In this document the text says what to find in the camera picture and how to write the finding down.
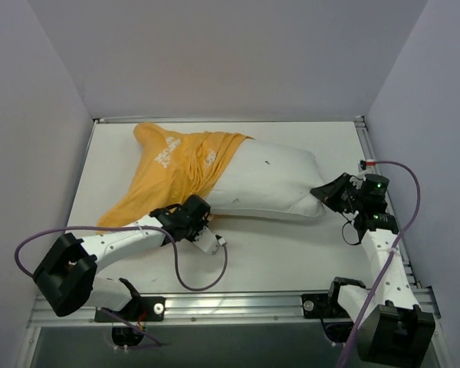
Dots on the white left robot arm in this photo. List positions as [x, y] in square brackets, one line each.
[68, 274]

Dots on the aluminium front frame rail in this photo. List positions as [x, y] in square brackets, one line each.
[194, 309]

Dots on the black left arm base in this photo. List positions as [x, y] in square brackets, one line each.
[133, 334]

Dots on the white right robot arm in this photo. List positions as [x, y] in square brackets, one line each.
[389, 326]

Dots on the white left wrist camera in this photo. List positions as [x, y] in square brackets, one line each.
[209, 242]

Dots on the aluminium table edge rail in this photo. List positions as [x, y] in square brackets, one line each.
[368, 153]

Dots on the white pillow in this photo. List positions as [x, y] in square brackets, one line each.
[269, 181]

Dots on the yellow printed pillowcase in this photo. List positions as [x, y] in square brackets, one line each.
[173, 166]

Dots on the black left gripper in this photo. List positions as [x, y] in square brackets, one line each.
[194, 209]

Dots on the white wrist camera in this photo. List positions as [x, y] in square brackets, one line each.
[209, 242]
[367, 164]

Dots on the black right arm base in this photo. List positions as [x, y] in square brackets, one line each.
[334, 319]

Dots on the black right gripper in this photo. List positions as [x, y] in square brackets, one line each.
[344, 195]

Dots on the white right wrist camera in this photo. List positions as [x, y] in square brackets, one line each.
[367, 164]

